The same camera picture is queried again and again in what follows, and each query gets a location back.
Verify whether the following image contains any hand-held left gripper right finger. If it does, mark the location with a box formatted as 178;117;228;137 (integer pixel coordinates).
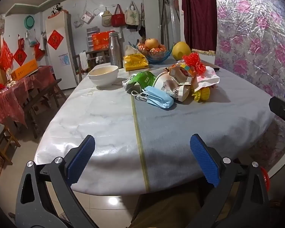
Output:
188;134;270;228

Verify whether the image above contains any pink printed clear plastic bag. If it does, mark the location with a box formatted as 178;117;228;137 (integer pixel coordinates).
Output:
195;66;221;92

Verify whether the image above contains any blue glass fruit bowl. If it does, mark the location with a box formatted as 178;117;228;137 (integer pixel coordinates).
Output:
136;43;175;64

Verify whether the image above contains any red plastic bag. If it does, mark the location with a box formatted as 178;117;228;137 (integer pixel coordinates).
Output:
0;38;13;70

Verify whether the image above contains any wooden bench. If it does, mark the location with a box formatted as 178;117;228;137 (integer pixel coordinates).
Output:
24;78;67;138

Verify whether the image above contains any yellow tissue pack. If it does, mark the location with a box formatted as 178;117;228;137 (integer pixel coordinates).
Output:
123;45;149;72

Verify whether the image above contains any wooden stool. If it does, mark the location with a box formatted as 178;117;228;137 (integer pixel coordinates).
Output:
0;123;21;165

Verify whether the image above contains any steel thermos bottle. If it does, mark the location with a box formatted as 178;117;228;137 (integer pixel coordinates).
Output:
108;31;123;69

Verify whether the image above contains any hanging clear plastic bag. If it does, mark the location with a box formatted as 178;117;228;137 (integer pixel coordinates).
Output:
26;30;36;48

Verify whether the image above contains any long orange box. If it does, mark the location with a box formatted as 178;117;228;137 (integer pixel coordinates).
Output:
11;59;38;81

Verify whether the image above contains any blue face mask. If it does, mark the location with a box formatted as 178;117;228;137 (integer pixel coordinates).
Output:
131;86;175;110

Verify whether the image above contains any hanging plastic packet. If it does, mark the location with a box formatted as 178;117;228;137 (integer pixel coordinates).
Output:
81;9;93;24

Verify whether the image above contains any pink floral plastic sheet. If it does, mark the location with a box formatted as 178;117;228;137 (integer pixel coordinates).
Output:
214;0;285;174

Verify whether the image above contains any red diamond paper decoration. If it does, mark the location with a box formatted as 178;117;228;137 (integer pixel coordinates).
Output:
47;30;64;51
13;48;27;66

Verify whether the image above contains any teal round basin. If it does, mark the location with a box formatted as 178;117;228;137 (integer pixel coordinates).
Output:
24;15;35;29

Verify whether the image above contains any yellow pomelo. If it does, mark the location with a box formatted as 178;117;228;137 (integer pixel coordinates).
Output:
172;41;192;60

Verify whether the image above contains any crumpled cardboard carton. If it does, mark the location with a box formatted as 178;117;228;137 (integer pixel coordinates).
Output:
169;62;197;86

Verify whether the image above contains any white drawer unit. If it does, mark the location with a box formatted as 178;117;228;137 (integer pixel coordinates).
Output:
86;27;102;51

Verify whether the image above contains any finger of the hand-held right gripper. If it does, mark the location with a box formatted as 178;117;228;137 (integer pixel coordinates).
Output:
269;91;285;133

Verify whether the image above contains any yellow red apple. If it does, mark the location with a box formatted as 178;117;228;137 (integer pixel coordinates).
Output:
145;38;159;50

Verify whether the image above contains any red plastic object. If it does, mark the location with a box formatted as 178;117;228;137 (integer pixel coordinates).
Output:
260;167;270;191

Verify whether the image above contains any white refrigerator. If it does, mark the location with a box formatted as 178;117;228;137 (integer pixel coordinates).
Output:
45;11;78;90

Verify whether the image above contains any red hanging cloth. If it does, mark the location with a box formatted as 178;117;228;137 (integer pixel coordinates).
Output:
34;37;47;60

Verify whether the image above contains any yellow spiky plastic brush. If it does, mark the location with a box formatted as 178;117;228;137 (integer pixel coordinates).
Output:
191;87;211;102

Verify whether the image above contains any wooden chair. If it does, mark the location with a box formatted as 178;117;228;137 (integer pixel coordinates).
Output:
72;51;91;83

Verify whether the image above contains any white ceramic bowl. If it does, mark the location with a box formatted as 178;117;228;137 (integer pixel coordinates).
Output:
88;65;119;88

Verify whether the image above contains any black white plush toy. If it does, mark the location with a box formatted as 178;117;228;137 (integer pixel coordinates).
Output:
51;3;63;16

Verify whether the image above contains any white canvas tote bag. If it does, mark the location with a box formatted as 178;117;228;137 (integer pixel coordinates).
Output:
125;2;140;26

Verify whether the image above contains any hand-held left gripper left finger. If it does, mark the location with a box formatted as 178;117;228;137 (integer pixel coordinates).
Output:
15;135;99;228

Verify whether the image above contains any orange gift box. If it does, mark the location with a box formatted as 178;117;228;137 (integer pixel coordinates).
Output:
91;31;116;51

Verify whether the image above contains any beige hanging bag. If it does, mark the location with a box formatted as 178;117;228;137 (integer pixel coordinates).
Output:
101;8;112;27

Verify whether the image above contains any green and white packet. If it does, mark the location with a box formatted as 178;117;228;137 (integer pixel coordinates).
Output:
122;71;156;92

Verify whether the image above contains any red plastic mesh net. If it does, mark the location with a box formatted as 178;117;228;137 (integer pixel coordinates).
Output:
182;53;206;75

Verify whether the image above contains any red tote bag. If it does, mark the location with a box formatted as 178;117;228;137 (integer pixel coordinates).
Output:
111;4;126;28

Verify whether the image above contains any dark red curtain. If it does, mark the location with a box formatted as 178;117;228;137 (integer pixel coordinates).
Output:
181;0;217;56

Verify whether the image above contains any black ladle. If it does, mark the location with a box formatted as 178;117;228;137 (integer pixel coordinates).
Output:
139;2;146;37

